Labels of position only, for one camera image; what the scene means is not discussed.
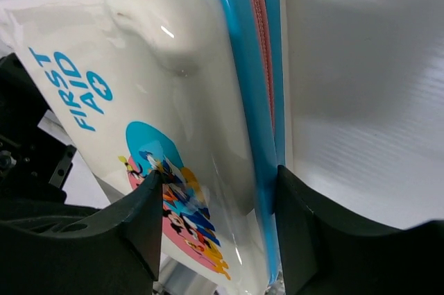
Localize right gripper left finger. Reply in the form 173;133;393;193
1;172;162;294

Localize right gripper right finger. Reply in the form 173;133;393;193
275;166;443;294

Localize white first aid case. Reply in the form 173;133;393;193
1;0;285;294

